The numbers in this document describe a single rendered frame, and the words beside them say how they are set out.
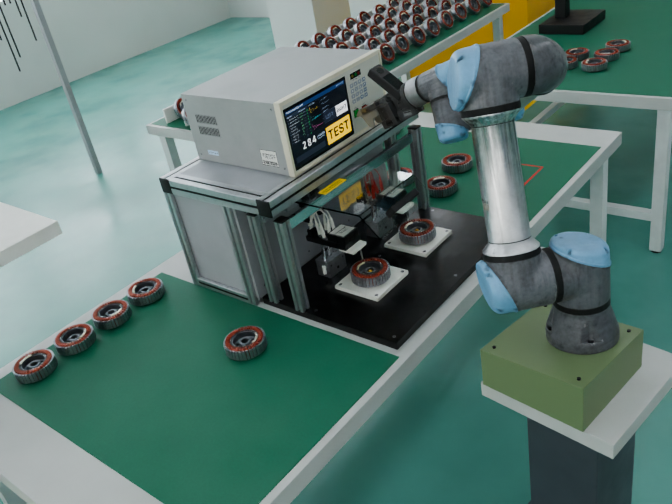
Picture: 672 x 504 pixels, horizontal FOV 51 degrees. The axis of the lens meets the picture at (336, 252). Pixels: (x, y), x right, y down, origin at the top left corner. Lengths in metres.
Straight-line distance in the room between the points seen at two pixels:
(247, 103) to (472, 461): 1.39
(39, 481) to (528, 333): 1.14
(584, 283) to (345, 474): 1.31
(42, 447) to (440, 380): 1.53
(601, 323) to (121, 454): 1.09
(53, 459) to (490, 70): 1.29
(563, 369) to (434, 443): 1.12
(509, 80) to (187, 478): 1.05
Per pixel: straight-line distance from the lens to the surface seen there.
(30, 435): 1.92
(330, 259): 2.03
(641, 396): 1.65
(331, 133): 1.95
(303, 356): 1.81
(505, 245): 1.44
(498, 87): 1.38
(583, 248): 1.48
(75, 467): 1.77
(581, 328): 1.55
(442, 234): 2.15
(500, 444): 2.56
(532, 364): 1.54
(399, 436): 2.61
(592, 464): 1.73
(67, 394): 1.99
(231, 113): 1.94
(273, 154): 1.89
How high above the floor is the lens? 1.86
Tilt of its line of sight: 30 degrees down
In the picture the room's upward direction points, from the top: 11 degrees counter-clockwise
